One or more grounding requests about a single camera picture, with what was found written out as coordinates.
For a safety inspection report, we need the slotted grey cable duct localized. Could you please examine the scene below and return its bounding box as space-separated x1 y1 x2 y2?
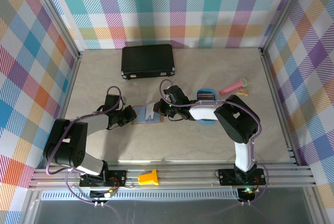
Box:
40 191 241 201

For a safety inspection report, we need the aluminium slotted base rail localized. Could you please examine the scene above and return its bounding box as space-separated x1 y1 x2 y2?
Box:
28 162 318 191

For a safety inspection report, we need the row of upright cards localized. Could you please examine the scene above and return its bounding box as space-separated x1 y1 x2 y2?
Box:
197 92 216 100

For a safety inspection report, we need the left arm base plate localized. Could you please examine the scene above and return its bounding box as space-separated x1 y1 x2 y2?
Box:
79 169 128 187

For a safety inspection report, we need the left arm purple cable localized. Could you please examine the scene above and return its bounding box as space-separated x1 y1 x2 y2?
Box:
45 86 124 206

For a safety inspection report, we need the yellow printed plastic part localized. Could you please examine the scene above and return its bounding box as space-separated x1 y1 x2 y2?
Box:
137 169 160 186

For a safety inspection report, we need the right aluminium side rail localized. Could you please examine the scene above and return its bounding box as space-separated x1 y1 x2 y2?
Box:
258 48 300 166

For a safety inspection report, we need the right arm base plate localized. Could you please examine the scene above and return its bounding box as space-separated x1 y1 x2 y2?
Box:
218 168 267 186

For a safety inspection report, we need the blue oval tray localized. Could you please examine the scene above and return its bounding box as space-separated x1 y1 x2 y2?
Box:
196 87 218 126

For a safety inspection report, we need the aluminium side rail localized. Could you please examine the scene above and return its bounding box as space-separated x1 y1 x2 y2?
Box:
258 48 300 166
46 51 83 169

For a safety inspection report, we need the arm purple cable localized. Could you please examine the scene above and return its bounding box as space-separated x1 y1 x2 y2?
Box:
159 79 269 204
45 86 124 206

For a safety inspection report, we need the grey metal panel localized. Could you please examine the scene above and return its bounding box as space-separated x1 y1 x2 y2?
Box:
22 190 324 224

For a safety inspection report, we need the black hard case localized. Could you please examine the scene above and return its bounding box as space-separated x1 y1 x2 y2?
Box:
121 43 176 80

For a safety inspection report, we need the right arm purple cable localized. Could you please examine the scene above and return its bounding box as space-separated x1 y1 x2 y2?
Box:
159 79 269 204

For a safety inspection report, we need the left aluminium frame post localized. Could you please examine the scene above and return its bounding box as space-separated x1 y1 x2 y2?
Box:
27 0 82 59

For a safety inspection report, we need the left aluminium side rail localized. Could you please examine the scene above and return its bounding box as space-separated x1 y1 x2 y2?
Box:
46 51 83 169

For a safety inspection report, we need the aluminium frame post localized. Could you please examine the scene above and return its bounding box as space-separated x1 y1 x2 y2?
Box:
27 0 82 59
260 0 314 52

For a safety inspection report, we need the right aluminium frame post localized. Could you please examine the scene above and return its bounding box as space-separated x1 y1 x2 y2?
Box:
260 0 314 52

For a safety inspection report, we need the pink toy microphone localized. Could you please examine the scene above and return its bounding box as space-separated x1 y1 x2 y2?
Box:
219 77 250 96

